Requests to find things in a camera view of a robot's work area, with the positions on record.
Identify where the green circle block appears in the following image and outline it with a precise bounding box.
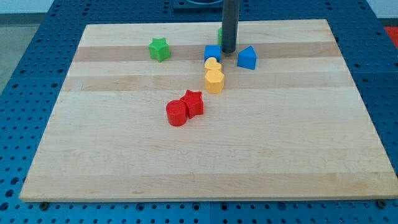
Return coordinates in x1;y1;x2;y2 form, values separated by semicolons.
217;27;223;46

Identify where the red star block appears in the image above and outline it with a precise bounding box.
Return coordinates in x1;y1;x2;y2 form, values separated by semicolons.
180;90;204;119

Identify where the green star block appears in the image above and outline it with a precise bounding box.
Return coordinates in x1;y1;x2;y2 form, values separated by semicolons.
148;38;171;62

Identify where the red cylinder block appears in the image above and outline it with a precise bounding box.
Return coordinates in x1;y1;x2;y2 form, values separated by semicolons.
165;100;187;126

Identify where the yellow hexagon block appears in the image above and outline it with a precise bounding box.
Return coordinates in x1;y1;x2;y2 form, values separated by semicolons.
205;70;224;94

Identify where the yellow heart block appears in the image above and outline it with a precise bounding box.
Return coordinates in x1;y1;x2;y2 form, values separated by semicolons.
204;57;222;73

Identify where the blue cube block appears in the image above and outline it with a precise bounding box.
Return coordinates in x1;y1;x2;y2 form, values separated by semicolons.
203;45;221;62

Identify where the wooden board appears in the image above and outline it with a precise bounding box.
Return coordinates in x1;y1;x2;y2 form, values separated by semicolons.
19;19;397;202

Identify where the blue pentagon block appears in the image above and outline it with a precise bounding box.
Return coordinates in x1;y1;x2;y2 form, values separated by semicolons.
237;45;257;70

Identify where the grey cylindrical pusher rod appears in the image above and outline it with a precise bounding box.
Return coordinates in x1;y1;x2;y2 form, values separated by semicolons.
221;0;240;54

